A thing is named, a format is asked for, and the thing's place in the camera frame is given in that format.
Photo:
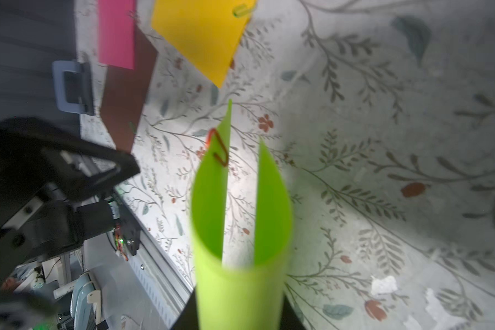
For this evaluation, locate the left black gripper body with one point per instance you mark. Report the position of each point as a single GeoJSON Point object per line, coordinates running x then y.
{"type": "Point", "coordinates": [53, 188]}

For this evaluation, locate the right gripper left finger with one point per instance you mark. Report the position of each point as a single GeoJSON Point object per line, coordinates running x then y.
{"type": "Point", "coordinates": [188, 318]}

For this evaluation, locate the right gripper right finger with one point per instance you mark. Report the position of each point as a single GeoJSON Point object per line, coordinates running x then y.
{"type": "Point", "coordinates": [289, 319]}

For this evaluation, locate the lime green paper sheet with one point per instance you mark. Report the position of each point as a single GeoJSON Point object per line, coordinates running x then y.
{"type": "Point", "coordinates": [241, 244]}

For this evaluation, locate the red paperclip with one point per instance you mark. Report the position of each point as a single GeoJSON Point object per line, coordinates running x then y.
{"type": "Point", "coordinates": [218, 146]}

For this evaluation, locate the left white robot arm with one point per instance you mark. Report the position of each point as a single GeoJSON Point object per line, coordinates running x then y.
{"type": "Point", "coordinates": [53, 192]}

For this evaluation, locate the brown paper sheet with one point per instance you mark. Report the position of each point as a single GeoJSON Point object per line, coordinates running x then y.
{"type": "Point", "coordinates": [125, 94]}

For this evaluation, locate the magenta paper sheet left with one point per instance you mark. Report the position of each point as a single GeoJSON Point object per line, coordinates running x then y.
{"type": "Point", "coordinates": [116, 29]}

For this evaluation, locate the yellow paper sheet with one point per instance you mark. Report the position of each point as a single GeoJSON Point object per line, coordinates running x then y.
{"type": "Point", "coordinates": [206, 32]}

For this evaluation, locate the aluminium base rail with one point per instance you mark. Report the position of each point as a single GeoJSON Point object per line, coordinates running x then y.
{"type": "Point", "coordinates": [162, 283]}

